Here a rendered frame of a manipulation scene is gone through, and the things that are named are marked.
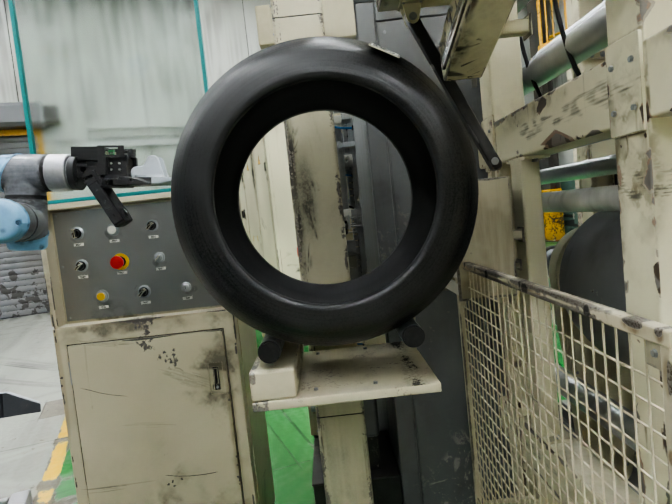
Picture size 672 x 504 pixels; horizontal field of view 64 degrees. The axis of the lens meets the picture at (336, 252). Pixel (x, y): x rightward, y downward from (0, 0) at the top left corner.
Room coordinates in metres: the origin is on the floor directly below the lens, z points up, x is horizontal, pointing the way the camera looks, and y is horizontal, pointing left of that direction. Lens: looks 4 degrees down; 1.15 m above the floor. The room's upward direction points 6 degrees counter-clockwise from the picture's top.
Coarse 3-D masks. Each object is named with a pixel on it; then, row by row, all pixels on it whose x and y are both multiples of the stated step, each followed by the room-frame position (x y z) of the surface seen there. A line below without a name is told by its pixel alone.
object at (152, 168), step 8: (152, 160) 1.08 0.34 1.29; (136, 168) 1.08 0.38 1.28; (144, 168) 1.08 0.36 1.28; (152, 168) 1.08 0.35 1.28; (160, 168) 1.09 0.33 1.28; (152, 176) 1.08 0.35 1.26; (160, 176) 1.08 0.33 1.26; (152, 184) 1.08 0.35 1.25; (160, 184) 1.08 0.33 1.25; (168, 184) 1.09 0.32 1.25
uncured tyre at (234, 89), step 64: (256, 64) 0.99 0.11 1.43; (320, 64) 0.98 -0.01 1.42; (384, 64) 0.99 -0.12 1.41; (192, 128) 1.00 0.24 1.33; (256, 128) 1.27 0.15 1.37; (384, 128) 1.27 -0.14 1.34; (448, 128) 0.99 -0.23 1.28; (192, 192) 0.98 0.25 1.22; (448, 192) 0.99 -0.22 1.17; (192, 256) 1.00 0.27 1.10; (256, 256) 1.27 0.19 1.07; (448, 256) 0.99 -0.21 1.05; (256, 320) 1.00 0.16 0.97; (320, 320) 0.98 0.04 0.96; (384, 320) 0.99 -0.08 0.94
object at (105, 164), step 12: (72, 156) 1.08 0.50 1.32; (84, 156) 1.08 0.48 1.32; (96, 156) 1.08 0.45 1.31; (108, 156) 1.07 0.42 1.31; (120, 156) 1.07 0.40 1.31; (132, 156) 1.11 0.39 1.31; (72, 168) 1.07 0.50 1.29; (84, 168) 1.11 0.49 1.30; (96, 168) 1.09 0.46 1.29; (108, 168) 1.08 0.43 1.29; (120, 168) 1.08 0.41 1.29; (72, 180) 1.07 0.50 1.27; (84, 180) 1.12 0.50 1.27; (108, 180) 1.07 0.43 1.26
